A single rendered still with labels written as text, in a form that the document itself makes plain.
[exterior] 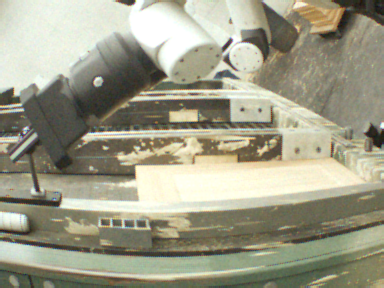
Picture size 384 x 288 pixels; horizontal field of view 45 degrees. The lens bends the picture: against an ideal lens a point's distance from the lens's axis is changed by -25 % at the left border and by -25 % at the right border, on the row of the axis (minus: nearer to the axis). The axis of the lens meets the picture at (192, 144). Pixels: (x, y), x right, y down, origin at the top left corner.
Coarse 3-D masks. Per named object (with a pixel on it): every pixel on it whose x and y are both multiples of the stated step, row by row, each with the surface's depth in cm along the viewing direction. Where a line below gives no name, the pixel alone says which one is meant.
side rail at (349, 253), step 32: (0, 256) 47; (32, 256) 49; (64, 256) 50; (96, 256) 52; (128, 256) 53; (224, 256) 54; (256, 256) 53; (288, 256) 52; (320, 256) 50; (352, 256) 51
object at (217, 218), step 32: (320, 192) 79; (352, 192) 77; (32, 224) 71; (64, 224) 72; (96, 224) 72; (160, 224) 73; (192, 224) 74; (224, 224) 74; (256, 224) 75; (288, 224) 75
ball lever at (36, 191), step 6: (24, 132) 65; (18, 138) 65; (36, 144) 66; (30, 150) 65; (30, 156) 68; (30, 162) 68; (30, 168) 69; (36, 174) 70; (36, 180) 71; (36, 186) 71; (36, 192) 72; (42, 192) 72
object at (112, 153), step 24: (0, 144) 104; (96, 144) 107; (120, 144) 107; (144, 144) 108; (168, 144) 108; (192, 144) 109; (216, 144) 109; (240, 144) 110; (264, 144) 110; (288, 144) 111; (312, 144) 112; (0, 168) 105; (24, 168) 106; (48, 168) 106; (72, 168) 107; (96, 168) 108; (120, 168) 108
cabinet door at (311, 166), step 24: (144, 168) 106; (168, 168) 106; (192, 168) 106; (216, 168) 106; (240, 168) 106; (264, 168) 105; (288, 168) 105; (312, 168) 105; (336, 168) 102; (144, 192) 90; (168, 192) 90; (192, 192) 91; (216, 192) 91; (240, 192) 91; (264, 192) 90; (288, 192) 89
